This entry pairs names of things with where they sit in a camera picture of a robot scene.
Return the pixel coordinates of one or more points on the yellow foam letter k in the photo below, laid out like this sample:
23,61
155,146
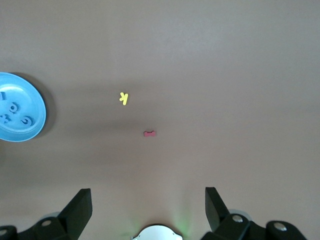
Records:
124,98

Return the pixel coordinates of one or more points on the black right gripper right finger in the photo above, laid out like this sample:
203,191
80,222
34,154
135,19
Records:
225,227

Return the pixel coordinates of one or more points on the blue plate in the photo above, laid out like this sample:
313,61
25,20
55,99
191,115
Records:
25,87

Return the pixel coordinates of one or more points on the blue foam letter a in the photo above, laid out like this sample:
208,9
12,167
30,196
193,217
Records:
16,109

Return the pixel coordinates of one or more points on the brown table cover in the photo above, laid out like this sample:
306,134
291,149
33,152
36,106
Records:
200,75

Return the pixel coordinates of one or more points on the blue foam letter G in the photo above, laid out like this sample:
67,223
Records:
30,122

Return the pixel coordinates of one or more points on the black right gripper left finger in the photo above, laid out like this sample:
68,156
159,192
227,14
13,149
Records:
72,220

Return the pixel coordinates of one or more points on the blue foam letter x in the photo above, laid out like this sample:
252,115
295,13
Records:
5,119

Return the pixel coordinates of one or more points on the red foam letter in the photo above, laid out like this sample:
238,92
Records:
150,134

